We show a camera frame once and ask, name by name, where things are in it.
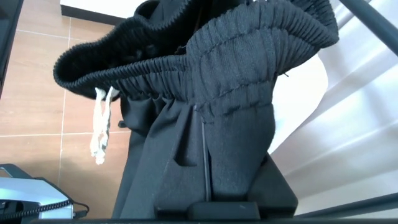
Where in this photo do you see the beige curtain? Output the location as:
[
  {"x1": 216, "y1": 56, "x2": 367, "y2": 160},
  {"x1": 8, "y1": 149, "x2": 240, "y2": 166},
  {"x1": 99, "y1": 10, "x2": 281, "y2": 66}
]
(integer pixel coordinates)
[{"x1": 267, "y1": 0, "x2": 398, "y2": 218}]

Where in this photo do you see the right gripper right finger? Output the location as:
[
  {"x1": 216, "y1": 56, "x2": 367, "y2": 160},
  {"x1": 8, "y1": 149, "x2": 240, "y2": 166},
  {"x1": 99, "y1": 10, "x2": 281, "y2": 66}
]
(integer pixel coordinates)
[{"x1": 248, "y1": 152, "x2": 299, "y2": 219}]

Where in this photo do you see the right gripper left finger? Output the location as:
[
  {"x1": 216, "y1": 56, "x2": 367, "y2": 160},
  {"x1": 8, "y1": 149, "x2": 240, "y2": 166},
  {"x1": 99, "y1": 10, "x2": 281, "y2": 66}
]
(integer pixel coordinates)
[{"x1": 154, "y1": 104, "x2": 213, "y2": 219}]

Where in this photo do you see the black garment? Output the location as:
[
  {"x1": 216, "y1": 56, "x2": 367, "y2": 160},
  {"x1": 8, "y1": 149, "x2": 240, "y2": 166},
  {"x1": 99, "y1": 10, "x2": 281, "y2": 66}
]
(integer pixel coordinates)
[{"x1": 52, "y1": 0, "x2": 340, "y2": 220}]

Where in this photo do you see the black clothes rack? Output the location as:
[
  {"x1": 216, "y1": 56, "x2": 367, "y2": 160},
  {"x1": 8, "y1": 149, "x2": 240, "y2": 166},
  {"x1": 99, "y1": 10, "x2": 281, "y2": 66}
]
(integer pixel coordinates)
[{"x1": 294, "y1": 0, "x2": 398, "y2": 219}]

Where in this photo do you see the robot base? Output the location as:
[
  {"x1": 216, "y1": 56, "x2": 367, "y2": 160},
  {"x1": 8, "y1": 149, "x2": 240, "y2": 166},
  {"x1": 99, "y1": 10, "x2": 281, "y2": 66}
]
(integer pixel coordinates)
[{"x1": 0, "y1": 163, "x2": 90, "y2": 220}]

